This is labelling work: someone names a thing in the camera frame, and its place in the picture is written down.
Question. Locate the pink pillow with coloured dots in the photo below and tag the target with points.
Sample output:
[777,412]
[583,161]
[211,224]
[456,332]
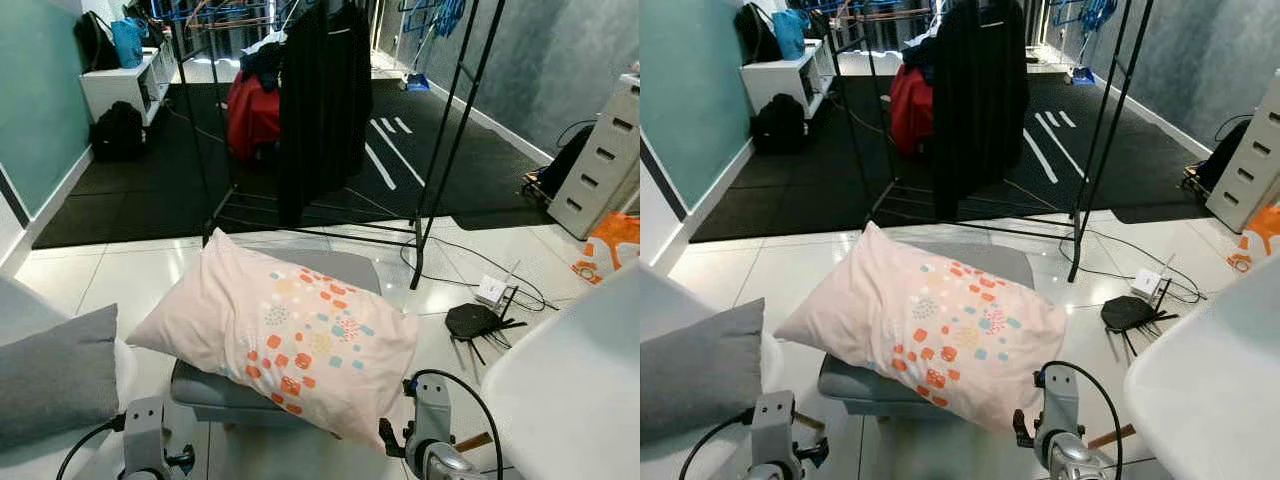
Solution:
[250,310]
[900,300]

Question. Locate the black shoulder bag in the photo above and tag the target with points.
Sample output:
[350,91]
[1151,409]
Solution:
[95,42]
[755,32]

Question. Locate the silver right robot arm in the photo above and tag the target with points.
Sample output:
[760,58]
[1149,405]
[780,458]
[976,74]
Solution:
[455,465]
[1082,458]

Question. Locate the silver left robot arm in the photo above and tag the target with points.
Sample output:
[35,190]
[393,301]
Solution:
[768,473]

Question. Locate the white chair with grey cushion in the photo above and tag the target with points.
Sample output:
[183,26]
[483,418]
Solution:
[660,460]
[20,462]

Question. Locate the empty white plastic chair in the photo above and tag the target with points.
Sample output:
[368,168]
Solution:
[1210,380]
[570,380]

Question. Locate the grey cushion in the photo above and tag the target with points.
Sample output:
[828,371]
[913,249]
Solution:
[700,370]
[55,375]

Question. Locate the black router with antennas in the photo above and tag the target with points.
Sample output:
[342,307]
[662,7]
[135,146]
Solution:
[1130,312]
[475,320]

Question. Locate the small white network box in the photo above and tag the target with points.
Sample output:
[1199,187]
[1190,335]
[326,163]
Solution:
[1146,281]
[491,290]

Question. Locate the orange and white bag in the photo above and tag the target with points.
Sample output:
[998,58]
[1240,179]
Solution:
[610,250]
[1260,238]

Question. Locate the black metal clothes rack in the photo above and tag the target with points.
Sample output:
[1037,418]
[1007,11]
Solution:
[1105,130]
[455,130]

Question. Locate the black bag beside drawers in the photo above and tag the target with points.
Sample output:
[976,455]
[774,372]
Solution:
[1222,158]
[565,165]

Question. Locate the black hanging garment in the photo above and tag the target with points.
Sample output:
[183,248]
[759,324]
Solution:
[980,105]
[325,110]

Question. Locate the black backpack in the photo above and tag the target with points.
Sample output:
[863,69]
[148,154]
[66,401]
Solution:
[118,132]
[778,125]

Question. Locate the red garment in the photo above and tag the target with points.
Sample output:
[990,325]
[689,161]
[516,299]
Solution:
[910,108]
[252,115]

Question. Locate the white drawer cabinet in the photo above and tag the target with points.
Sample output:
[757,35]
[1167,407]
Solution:
[1250,160]
[600,165]

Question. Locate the blue mop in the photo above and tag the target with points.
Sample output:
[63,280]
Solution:
[417,82]
[1083,74]

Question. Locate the white low shelf unit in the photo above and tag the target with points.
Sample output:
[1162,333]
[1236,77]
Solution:
[115,92]
[780,82]

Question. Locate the dark blue garment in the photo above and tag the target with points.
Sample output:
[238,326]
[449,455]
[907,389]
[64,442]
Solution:
[918,50]
[265,62]

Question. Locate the blue bag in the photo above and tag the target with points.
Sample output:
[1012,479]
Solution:
[128,45]
[790,35]

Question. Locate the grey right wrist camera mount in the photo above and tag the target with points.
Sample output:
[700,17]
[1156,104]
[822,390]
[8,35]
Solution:
[1058,400]
[430,410]

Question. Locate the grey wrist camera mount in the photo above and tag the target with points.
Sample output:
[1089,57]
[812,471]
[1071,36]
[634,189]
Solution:
[143,430]
[1058,400]
[772,420]
[430,410]

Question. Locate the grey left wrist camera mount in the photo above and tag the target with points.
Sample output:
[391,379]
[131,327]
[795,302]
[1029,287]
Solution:
[143,430]
[772,420]

